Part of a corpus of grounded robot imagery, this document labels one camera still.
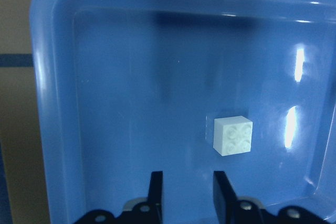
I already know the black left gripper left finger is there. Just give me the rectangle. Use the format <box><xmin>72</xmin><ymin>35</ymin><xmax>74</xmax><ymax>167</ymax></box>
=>
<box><xmin>147</xmin><ymin>171</ymin><xmax>163</xmax><ymax>223</ymax></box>

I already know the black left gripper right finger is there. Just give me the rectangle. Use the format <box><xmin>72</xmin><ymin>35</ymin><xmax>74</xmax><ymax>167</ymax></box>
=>
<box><xmin>213</xmin><ymin>171</ymin><xmax>237</xmax><ymax>223</ymax></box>

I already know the white block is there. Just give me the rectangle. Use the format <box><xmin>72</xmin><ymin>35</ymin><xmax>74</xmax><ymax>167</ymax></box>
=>
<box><xmin>213</xmin><ymin>116</ymin><xmax>253</xmax><ymax>156</ymax></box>

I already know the blue plastic tray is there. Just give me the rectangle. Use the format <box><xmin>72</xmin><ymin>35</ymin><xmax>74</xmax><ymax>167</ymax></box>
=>
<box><xmin>29</xmin><ymin>0</ymin><xmax>336</xmax><ymax>224</ymax></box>

